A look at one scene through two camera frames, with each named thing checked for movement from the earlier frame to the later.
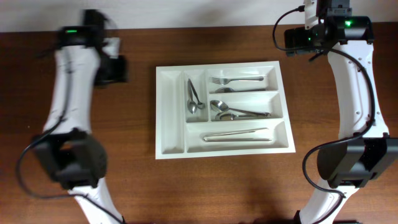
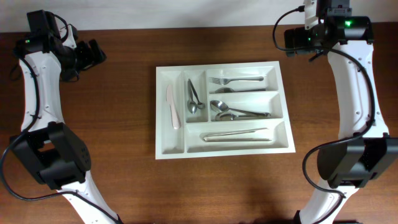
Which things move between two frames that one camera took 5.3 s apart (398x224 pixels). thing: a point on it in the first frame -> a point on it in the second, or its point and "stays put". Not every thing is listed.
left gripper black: (122, 74) -> (89, 60)
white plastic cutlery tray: (221, 109) stays put
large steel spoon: (221, 107) stays put
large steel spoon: (226, 116) stays put
